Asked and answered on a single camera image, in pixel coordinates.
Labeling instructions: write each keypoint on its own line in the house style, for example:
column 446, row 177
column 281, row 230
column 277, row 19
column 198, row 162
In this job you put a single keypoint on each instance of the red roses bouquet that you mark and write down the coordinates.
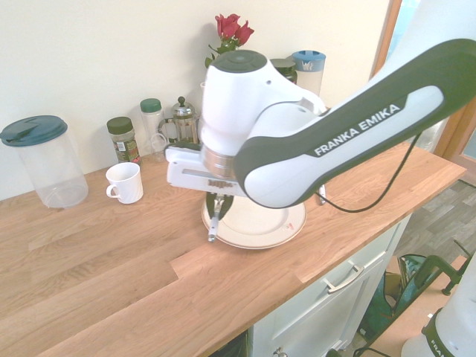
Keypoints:
column 230, row 28

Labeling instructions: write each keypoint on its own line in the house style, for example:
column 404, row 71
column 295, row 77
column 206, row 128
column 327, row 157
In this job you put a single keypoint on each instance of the green shopping bag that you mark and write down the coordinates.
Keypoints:
column 409, row 294

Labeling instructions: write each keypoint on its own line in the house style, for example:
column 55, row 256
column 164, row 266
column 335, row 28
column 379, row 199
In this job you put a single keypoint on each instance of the silver metal fork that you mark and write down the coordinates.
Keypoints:
column 213, row 228

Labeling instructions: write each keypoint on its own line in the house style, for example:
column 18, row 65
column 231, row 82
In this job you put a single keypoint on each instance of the white ceramic mug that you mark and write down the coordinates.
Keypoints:
column 126, row 184

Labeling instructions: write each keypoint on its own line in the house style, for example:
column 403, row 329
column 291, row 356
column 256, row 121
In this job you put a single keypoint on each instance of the glass french press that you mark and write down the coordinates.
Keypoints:
column 184, row 122

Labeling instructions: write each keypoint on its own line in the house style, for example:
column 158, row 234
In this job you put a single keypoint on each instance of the cardboard box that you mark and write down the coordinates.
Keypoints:
column 391, row 277

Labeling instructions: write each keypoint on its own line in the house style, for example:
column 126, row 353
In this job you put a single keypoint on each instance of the clear bottle with green lid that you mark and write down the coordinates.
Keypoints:
column 151, row 119

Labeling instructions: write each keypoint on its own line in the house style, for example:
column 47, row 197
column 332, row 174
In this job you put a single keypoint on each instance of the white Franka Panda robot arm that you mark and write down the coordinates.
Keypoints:
column 334, row 130

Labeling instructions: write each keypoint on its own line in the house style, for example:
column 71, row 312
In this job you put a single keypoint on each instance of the spice jar with green lid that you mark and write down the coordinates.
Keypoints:
column 124, row 143

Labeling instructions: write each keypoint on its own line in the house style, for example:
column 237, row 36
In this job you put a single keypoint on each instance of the clear container with blue lid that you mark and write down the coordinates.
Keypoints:
column 310, row 74

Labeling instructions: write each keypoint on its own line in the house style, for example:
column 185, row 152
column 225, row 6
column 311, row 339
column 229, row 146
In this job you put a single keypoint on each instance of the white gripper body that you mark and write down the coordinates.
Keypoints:
column 186, row 167

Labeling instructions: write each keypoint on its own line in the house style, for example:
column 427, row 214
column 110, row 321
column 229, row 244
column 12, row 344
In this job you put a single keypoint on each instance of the white plate with gold rim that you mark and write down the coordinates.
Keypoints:
column 260, row 227

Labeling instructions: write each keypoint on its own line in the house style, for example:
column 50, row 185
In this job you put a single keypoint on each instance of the wooden door frame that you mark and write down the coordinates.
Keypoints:
column 459, row 126

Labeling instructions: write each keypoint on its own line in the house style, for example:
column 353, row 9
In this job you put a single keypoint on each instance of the black metal clamp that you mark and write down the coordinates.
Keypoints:
column 435, row 267

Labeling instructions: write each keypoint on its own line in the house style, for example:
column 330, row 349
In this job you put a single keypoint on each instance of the clear plastic jug teal lid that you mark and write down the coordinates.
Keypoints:
column 52, row 163

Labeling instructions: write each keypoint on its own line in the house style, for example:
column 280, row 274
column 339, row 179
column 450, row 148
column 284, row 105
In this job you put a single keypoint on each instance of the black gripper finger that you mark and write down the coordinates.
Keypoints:
column 210, row 206
column 228, row 204

